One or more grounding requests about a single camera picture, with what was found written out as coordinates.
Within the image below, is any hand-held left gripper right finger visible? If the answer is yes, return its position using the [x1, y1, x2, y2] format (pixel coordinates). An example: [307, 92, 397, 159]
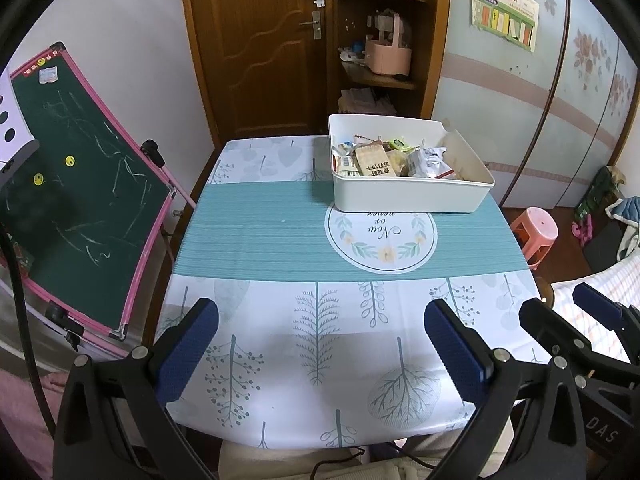
[424, 299, 588, 480]

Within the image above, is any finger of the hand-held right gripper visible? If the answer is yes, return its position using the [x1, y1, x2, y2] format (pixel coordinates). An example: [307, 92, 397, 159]
[572, 282, 640, 356]
[518, 297, 593, 376]

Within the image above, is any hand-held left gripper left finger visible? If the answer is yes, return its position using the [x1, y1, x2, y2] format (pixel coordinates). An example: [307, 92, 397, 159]
[52, 297, 221, 480]

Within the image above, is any white plastic bin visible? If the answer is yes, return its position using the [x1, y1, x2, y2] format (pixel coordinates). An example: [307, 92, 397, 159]
[327, 113, 496, 214]

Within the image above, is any white foil packet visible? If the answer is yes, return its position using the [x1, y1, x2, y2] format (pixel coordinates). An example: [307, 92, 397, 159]
[407, 146, 457, 181]

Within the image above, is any beige cracker packet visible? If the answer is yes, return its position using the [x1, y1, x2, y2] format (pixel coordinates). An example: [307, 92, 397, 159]
[354, 145, 398, 178]

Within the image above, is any white red-edged packet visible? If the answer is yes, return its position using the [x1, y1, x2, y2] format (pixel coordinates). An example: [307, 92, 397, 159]
[335, 152, 362, 178]

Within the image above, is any plaid bed sheet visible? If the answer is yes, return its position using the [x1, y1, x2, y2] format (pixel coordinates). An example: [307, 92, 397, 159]
[550, 260, 640, 366]

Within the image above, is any black box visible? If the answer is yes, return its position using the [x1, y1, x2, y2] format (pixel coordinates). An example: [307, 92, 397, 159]
[582, 215, 631, 273]

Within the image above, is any pink plastic stool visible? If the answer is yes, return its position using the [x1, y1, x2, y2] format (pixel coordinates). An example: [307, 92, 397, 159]
[511, 206, 559, 271]

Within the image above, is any blue white towel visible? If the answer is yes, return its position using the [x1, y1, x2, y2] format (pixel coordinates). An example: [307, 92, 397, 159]
[607, 195, 640, 261]

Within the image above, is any green printed box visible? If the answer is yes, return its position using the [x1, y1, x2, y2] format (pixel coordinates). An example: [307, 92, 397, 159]
[575, 165, 626, 221]

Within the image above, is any black easel knob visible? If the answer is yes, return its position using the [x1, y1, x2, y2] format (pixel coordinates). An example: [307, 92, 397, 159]
[140, 139, 166, 168]
[45, 302, 86, 351]

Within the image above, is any floral sliding wardrobe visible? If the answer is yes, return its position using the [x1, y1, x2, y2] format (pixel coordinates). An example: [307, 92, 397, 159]
[430, 0, 640, 208]

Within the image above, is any folded pink cloth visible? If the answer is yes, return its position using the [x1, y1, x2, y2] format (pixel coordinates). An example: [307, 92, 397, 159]
[340, 87, 396, 116]

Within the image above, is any white dotted paper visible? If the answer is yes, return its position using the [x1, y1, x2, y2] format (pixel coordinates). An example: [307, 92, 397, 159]
[0, 77, 41, 188]

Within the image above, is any brown wooden door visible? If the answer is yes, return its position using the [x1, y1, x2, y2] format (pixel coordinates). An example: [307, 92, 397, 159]
[180, 0, 331, 146]

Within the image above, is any wooden corner shelf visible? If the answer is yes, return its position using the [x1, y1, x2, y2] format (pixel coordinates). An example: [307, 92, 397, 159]
[325, 0, 453, 123]

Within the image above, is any small shelf clutter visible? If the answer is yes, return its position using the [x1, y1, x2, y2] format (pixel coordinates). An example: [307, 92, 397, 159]
[339, 40, 368, 63]

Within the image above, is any thin black cable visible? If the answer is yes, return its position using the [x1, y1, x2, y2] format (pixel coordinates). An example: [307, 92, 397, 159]
[312, 447, 436, 480]

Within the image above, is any green chalkboard pink frame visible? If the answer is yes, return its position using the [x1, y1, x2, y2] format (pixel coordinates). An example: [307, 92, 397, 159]
[0, 42, 198, 343]

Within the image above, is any pink handled basket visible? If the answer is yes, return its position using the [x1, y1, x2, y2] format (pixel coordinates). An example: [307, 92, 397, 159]
[364, 10, 413, 77]

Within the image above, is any wall poster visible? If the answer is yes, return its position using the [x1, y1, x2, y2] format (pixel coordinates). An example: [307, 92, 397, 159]
[469, 0, 540, 53]

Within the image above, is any metal door handle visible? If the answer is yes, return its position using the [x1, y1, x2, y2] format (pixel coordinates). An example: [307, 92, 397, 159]
[299, 10, 322, 40]

